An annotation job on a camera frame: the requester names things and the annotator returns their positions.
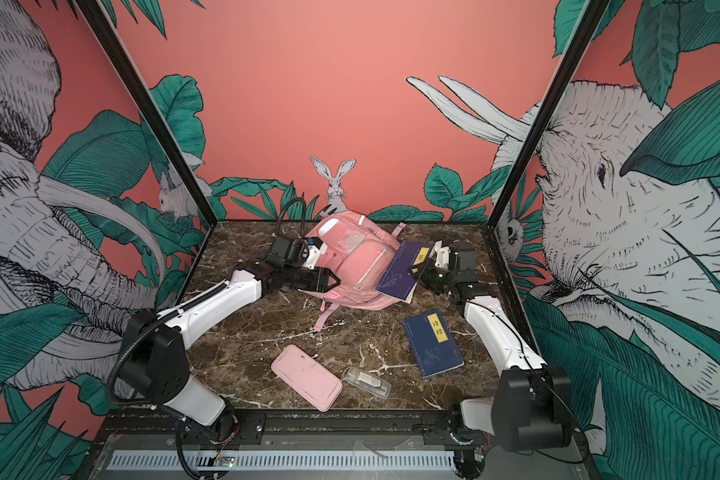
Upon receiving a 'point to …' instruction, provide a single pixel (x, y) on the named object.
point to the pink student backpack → (357, 250)
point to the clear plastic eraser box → (367, 382)
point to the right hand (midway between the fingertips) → (406, 265)
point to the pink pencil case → (310, 379)
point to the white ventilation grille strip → (278, 460)
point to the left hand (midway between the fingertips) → (336, 277)
